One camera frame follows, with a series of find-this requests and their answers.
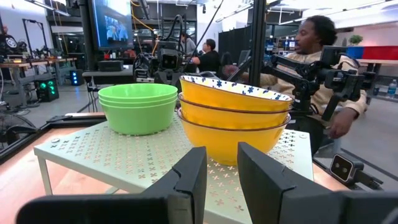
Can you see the black screen stand post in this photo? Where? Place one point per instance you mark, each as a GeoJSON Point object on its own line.
{"type": "Point", "coordinates": [87, 37]}

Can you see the black table level camera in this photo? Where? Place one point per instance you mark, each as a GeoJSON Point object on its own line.
{"type": "Point", "coordinates": [342, 168]}

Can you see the pale green perforated metal shelf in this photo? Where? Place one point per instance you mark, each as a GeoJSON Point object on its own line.
{"type": "Point", "coordinates": [109, 155]}

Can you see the black partition curtain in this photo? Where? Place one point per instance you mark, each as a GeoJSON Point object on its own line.
{"type": "Point", "coordinates": [234, 43]}

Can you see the red bin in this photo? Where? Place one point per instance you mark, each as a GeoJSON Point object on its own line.
{"type": "Point", "coordinates": [381, 53]}

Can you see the large display screen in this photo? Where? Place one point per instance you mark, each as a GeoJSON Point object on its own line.
{"type": "Point", "coordinates": [112, 28]}

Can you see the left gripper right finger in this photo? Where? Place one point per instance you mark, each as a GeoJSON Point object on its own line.
{"type": "Point", "coordinates": [267, 193]}

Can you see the person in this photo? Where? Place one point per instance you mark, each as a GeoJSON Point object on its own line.
{"type": "Point", "coordinates": [189, 46]}
{"type": "Point", "coordinates": [314, 34]}
{"type": "Point", "coordinates": [210, 60]}

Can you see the green plastic bowl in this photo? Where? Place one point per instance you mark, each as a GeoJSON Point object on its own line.
{"type": "Point", "coordinates": [136, 91]}
{"type": "Point", "coordinates": [138, 121]}
{"type": "Point", "coordinates": [138, 102]}

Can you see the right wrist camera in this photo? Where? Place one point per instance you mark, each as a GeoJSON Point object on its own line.
{"type": "Point", "coordinates": [170, 60]}

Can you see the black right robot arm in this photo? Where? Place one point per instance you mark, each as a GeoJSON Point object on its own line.
{"type": "Point", "coordinates": [143, 67]}

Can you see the blue lit black box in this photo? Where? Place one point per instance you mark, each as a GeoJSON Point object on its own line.
{"type": "Point", "coordinates": [76, 77]}

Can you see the green lit computer case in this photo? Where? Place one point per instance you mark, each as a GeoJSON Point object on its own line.
{"type": "Point", "coordinates": [46, 90]}

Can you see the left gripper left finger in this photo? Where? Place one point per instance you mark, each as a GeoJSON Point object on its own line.
{"type": "Point", "coordinates": [183, 193]}

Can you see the blue bin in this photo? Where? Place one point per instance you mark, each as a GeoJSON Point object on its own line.
{"type": "Point", "coordinates": [354, 52]}

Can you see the small potted plant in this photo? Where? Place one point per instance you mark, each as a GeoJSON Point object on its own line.
{"type": "Point", "coordinates": [355, 40]}

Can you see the grey side table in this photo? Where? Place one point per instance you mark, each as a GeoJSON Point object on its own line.
{"type": "Point", "coordinates": [105, 76]}

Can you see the wooden workbench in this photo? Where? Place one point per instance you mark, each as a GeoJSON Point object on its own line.
{"type": "Point", "coordinates": [37, 62]}

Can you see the clear water bottle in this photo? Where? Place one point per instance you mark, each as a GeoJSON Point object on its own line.
{"type": "Point", "coordinates": [392, 90]}

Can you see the black frame post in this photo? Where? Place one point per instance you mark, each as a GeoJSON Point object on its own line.
{"type": "Point", "coordinates": [257, 37]}

